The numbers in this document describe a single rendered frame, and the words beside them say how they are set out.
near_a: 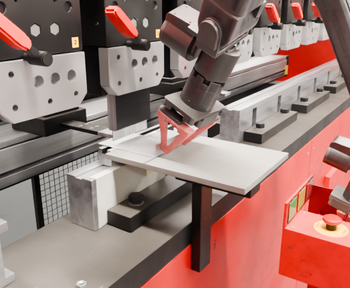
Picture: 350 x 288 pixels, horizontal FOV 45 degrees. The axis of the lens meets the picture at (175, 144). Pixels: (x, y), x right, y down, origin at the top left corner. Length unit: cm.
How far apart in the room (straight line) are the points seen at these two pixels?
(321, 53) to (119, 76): 225
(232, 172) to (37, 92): 31
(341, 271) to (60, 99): 67
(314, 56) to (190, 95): 224
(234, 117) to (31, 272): 70
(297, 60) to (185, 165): 228
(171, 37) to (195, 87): 9
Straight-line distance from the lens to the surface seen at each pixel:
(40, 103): 60
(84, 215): 76
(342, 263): 97
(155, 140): 80
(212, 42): 59
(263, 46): 122
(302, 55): 290
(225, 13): 58
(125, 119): 78
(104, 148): 78
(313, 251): 98
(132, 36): 67
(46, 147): 98
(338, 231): 100
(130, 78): 73
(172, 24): 68
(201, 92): 66
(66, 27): 62
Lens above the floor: 125
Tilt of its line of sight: 19 degrees down
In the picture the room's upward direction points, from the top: straight up
